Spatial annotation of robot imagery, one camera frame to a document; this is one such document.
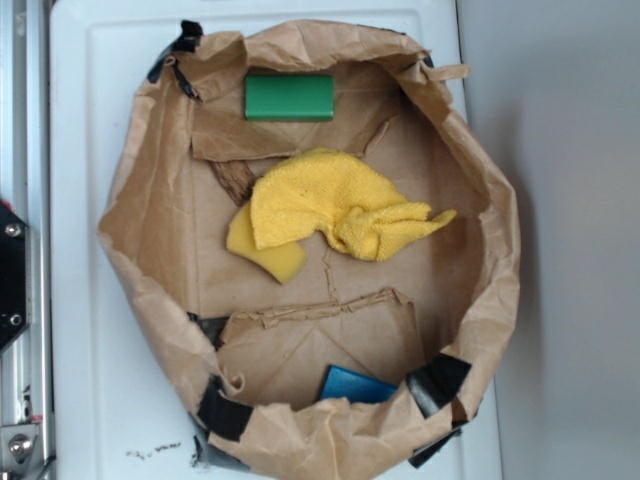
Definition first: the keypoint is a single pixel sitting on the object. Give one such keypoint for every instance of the aluminium frame rail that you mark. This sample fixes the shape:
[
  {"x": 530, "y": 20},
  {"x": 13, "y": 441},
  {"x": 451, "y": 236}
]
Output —
[{"x": 27, "y": 418}]

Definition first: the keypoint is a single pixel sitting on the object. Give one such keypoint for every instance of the brown paper bag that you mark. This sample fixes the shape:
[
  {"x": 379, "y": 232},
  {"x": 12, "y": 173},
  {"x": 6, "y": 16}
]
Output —
[{"x": 249, "y": 356}]

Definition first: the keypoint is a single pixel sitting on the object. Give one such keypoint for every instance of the black mounting plate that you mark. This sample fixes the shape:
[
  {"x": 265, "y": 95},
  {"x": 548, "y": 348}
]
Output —
[{"x": 15, "y": 276}]

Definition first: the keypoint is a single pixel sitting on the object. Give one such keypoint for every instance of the yellow terry cloth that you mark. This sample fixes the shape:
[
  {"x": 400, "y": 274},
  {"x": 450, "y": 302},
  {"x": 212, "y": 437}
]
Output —
[{"x": 360, "y": 212}]

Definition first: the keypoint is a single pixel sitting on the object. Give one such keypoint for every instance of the yellow sponge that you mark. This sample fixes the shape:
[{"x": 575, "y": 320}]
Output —
[{"x": 281, "y": 262}]

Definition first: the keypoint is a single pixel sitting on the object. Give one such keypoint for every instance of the green sponge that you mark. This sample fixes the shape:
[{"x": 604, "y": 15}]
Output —
[{"x": 289, "y": 98}]

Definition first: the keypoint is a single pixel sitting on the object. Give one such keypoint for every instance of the blue sponge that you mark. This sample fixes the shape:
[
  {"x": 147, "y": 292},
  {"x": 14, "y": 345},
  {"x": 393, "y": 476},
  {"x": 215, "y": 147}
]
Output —
[{"x": 355, "y": 387}]

